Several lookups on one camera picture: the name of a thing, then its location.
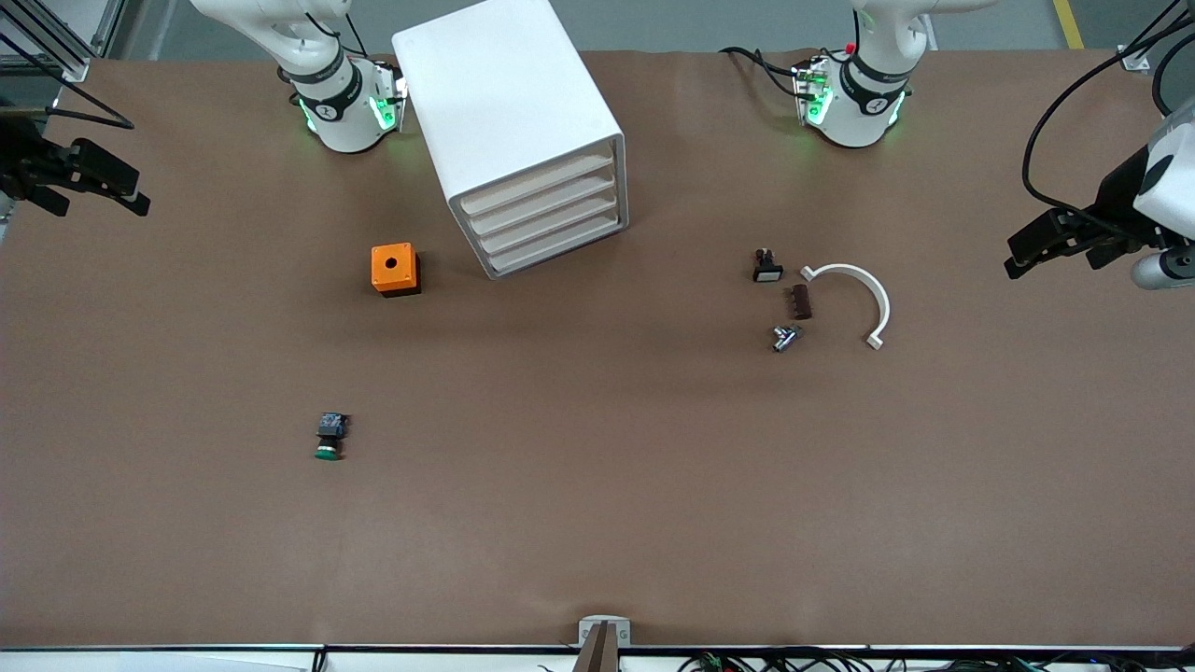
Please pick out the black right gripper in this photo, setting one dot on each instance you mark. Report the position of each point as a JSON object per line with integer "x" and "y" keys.
{"x": 21, "y": 159}

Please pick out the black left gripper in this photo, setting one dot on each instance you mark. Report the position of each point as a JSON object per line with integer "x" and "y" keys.
{"x": 1115, "y": 198}

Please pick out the green push button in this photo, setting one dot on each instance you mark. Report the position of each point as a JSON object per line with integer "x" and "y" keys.
{"x": 330, "y": 434}

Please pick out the white plastic drawer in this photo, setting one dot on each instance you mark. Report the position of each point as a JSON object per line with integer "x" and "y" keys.
{"x": 551, "y": 248}
{"x": 546, "y": 230}
{"x": 541, "y": 210}
{"x": 537, "y": 189}

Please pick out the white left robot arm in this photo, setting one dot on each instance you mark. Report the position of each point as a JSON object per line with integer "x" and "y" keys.
{"x": 864, "y": 126}

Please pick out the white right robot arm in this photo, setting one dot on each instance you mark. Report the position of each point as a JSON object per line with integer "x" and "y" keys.
{"x": 345, "y": 121}

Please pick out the black white rectangular push button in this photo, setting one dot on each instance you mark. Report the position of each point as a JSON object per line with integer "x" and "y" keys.
{"x": 767, "y": 271}

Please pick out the white curved plastic clamp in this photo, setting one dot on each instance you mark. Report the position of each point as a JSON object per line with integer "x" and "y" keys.
{"x": 880, "y": 299}

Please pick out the brown terminal block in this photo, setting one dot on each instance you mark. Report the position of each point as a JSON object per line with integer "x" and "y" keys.
{"x": 803, "y": 302}

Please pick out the silver metal fitting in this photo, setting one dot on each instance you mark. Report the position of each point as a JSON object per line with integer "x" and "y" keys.
{"x": 786, "y": 338}

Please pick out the white divided plastic bin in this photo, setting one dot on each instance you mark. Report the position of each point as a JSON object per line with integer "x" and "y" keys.
{"x": 495, "y": 84}

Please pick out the aluminium frame profile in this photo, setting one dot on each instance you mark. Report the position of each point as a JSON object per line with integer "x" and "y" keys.
{"x": 42, "y": 37}

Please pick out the white corner bracket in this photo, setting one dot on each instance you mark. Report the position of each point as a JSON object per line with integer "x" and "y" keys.
{"x": 1137, "y": 61}

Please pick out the orange button enclosure box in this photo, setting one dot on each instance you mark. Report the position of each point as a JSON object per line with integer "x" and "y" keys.
{"x": 403, "y": 271}

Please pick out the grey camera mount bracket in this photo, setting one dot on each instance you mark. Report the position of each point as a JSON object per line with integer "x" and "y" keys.
{"x": 602, "y": 623}

